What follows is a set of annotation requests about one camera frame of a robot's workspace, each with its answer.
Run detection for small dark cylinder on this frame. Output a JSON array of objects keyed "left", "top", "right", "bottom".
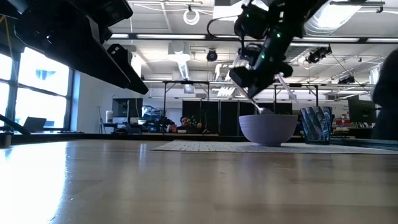
[{"left": 0, "top": 131, "right": 14, "bottom": 149}]

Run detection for black slanted bar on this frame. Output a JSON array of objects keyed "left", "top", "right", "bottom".
[{"left": 0, "top": 114, "right": 31, "bottom": 135}]

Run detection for black overhead frame bar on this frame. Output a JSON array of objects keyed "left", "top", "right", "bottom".
[{"left": 110, "top": 32, "right": 398, "bottom": 44}]

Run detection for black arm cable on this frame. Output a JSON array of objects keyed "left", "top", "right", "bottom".
[{"left": 206, "top": 14, "right": 247, "bottom": 42}]

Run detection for black metal frame stand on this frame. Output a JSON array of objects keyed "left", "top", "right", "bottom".
[{"left": 163, "top": 80, "right": 320, "bottom": 135}]

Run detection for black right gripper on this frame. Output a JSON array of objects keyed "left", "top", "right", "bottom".
[{"left": 229, "top": 42, "right": 300, "bottom": 110}]

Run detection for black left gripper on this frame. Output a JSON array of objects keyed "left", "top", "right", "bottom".
[{"left": 0, "top": 0, "right": 134, "bottom": 90}]

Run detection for open laptop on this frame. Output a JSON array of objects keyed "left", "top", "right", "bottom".
[{"left": 22, "top": 116, "right": 47, "bottom": 133}]

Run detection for person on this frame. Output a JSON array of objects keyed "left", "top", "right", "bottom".
[
  {"left": 371, "top": 48, "right": 398, "bottom": 141},
  {"left": 176, "top": 115, "right": 203, "bottom": 134}
]

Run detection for white woven placemat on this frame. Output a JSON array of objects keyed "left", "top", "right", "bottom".
[{"left": 151, "top": 139, "right": 398, "bottom": 156}]

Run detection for white coiled cable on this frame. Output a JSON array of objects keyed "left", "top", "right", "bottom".
[{"left": 183, "top": 6, "right": 200, "bottom": 26}]

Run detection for black partition panels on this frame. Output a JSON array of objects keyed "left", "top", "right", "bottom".
[{"left": 182, "top": 100, "right": 293, "bottom": 137}]

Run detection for black computer monitor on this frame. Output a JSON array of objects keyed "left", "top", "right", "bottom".
[
  {"left": 112, "top": 98, "right": 144, "bottom": 124},
  {"left": 348, "top": 95, "right": 377, "bottom": 124}
]

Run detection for large window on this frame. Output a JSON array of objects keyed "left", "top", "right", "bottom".
[{"left": 0, "top": 46, "right": 81, "bottom": 131}]

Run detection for lavender ceramic bowl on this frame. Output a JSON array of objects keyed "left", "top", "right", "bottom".
[{"left": 238, "top": 114, "right": 299, "bottom": 147}]

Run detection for silver ventilation duct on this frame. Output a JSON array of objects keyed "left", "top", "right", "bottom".
[{"left": 304, "top": 0, "right": 363, "bottom": 35}]

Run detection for faceted clear glass tumbler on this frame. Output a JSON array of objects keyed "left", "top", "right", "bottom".
[{"left": 300, "top": 106, "right": 333, "bottom": 146}]

